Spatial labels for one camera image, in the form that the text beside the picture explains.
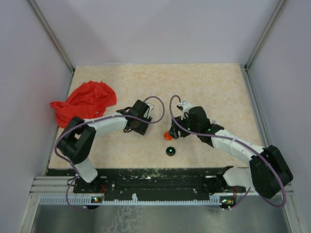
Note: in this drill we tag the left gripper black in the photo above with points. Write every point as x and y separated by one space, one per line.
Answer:
142 130

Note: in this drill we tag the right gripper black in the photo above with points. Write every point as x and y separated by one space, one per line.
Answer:
174 131

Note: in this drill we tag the orange earbud charging case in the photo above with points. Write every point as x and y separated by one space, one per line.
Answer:
167 136

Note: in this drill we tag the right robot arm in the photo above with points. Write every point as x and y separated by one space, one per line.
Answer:
266 170

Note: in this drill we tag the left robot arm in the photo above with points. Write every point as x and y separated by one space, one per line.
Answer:
77 138

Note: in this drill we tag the red cloth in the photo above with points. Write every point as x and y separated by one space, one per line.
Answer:
89 100

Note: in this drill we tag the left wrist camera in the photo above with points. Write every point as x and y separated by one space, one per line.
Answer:
149 110

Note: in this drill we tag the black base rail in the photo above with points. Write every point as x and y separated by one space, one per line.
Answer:
156 184

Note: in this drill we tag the white cable duct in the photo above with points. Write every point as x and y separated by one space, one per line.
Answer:
136 200

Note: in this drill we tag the right aluminium frame post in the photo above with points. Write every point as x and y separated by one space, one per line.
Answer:
281 4

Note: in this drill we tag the aluminium frame post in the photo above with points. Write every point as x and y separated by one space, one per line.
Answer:
50 34
281 4

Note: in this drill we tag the left aluminium frame post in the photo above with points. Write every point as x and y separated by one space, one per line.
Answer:
50 34

